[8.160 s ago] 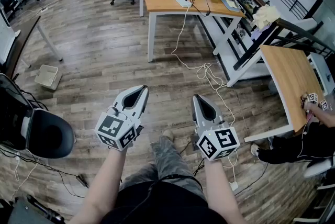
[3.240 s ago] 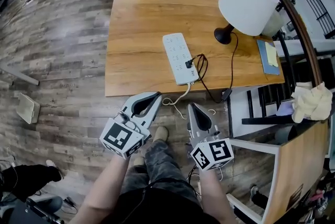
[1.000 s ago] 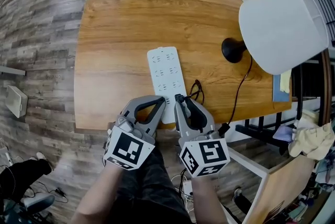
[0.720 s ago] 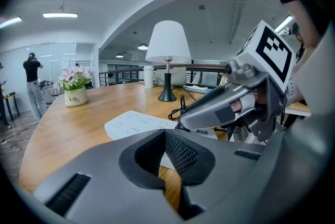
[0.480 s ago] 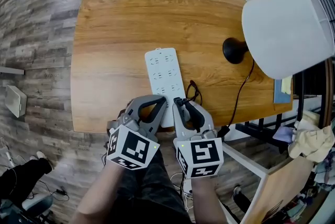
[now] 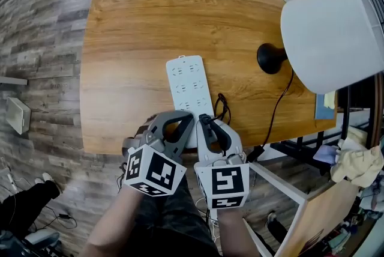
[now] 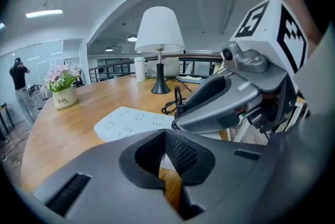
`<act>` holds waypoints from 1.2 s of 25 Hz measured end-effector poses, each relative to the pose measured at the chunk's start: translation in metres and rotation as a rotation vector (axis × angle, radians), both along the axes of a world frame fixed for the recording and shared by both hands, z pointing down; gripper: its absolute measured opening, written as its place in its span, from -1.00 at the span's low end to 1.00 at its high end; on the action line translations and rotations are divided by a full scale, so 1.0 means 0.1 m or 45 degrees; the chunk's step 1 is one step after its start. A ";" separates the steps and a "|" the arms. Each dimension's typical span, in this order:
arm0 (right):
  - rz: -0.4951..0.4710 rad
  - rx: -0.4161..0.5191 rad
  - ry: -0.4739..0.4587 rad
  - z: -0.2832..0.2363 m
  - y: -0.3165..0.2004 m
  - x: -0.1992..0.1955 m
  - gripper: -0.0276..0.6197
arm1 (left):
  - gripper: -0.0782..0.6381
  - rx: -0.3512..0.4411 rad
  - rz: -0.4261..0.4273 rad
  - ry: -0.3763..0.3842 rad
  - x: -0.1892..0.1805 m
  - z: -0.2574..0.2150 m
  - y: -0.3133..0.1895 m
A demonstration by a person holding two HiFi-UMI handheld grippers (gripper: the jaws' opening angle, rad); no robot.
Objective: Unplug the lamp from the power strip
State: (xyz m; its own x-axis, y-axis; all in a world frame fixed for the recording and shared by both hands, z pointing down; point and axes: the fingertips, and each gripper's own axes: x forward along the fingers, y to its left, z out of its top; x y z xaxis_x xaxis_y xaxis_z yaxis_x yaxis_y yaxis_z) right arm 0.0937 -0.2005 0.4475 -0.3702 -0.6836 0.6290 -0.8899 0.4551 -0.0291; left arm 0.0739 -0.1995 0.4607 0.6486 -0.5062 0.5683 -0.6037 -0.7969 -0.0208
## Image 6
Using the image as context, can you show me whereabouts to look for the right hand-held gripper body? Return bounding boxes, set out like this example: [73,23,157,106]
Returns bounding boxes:
[193,153,251,210]

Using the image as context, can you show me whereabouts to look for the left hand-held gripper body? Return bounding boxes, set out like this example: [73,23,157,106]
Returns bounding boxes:
[122,132,188,198]

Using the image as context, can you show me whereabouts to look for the black lamp cord with plug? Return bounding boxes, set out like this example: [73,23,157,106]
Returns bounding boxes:
[198,68,295,164]

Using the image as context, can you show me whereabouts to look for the white power strip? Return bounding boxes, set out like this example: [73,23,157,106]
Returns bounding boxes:
[166,55,215,149]

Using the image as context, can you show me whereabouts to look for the white table lamp black base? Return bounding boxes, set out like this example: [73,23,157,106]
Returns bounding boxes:
[256,0,384,95]

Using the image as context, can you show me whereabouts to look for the person's left forearm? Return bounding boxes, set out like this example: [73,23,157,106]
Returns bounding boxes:
[78,186,145,257]

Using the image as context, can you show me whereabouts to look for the person's right forearm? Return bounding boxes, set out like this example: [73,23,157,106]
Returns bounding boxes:
[215,208,259,257]

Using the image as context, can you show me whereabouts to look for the wooden desk white legs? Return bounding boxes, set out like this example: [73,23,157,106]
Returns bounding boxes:
[79,0,338,156]

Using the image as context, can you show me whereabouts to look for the person's camouflage trousers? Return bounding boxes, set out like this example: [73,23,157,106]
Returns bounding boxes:
[131,156,223,257]

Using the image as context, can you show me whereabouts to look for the blue notebook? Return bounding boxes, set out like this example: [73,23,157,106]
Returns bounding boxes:
[314,93,338,121]

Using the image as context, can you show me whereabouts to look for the purple cloth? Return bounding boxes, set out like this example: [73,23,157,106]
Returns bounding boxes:
[312,144,340,165]

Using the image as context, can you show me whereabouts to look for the yellow cloth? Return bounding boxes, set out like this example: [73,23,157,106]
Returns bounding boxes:
[323,90,337,110]

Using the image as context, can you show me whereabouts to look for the cream cloth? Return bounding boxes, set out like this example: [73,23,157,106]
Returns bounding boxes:
[330,126,384,189]

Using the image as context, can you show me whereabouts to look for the white waste basket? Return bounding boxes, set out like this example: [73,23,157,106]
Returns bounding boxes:
[5,96,32,136]

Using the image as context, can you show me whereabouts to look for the black tripod equipment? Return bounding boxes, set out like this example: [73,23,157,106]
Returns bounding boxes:
[0,230,61,257]

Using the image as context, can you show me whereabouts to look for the dark handrail railing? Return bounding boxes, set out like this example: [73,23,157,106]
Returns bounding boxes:
[295,0,384,178]

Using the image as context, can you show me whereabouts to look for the white power strip cable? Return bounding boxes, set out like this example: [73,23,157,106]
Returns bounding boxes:
[194,195,221,243]

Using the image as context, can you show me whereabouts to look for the black floor cable with adapter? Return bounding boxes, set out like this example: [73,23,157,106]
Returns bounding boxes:
[44,204,79,230]

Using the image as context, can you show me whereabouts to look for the small wooden table white frame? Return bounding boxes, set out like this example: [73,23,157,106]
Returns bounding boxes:
[242,159,361,257]

